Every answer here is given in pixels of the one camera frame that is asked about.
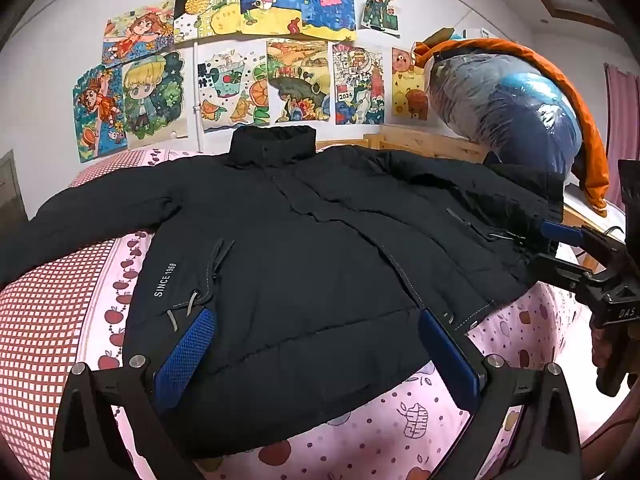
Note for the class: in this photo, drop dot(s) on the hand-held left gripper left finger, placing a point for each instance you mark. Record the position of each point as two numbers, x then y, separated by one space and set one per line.
186 355

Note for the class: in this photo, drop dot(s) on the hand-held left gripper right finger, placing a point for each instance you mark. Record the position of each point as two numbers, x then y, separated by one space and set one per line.
450 360

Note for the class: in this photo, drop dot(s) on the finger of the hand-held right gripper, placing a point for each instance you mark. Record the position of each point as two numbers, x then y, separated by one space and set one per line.
560 232
557 269

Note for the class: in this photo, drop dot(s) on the black padded jacket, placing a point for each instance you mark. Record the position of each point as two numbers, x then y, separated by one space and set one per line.
300 260

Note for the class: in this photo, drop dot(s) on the person's right hand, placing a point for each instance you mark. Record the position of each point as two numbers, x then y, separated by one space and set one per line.
599 345

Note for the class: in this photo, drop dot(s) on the pink apple print bed sheet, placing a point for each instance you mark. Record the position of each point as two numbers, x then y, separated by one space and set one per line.
400 440

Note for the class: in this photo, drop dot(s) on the pink curtain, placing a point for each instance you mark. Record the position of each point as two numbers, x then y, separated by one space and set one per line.
625 110

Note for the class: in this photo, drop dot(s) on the red checked blanket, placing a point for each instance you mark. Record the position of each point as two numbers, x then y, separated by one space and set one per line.
40 330

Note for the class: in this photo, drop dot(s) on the yellow bear drawing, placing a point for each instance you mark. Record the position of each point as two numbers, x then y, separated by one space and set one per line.
407 85

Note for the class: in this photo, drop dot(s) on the grey door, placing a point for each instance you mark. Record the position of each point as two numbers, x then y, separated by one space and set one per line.
11 185

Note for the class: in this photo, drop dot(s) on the city buildings drawing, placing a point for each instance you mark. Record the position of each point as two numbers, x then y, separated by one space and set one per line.
357 85

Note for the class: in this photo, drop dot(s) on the blond boy drawing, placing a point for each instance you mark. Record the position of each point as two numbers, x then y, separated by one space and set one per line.
150 100

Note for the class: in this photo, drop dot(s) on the orange dress girl drawing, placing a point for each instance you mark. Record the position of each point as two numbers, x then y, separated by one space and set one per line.
97 110

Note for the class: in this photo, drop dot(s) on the turtles and oranges drawing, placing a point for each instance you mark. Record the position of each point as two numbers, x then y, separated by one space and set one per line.
232 92

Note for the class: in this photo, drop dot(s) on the red-haired character drawing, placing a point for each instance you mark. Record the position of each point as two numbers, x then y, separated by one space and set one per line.
377 0

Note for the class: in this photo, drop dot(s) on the colourful landscape drawing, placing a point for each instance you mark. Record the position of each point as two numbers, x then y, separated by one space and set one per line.
300 80

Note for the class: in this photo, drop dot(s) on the pink jellyfish drawing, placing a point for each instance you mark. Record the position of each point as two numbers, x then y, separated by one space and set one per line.
327 5

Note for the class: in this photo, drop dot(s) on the orange-haired girl drawing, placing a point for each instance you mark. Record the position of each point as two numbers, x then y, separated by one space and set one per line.
140 30

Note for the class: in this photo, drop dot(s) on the pineapple drawing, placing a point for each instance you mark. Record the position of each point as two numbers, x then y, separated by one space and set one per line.
205 7

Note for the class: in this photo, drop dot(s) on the fish drawing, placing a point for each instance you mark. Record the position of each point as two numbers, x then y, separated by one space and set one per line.
270 2

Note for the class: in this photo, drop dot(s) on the wooden bed frame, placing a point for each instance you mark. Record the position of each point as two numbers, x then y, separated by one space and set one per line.
430 147

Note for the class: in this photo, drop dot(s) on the white wall pipe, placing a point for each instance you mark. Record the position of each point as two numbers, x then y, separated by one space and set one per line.
199 110

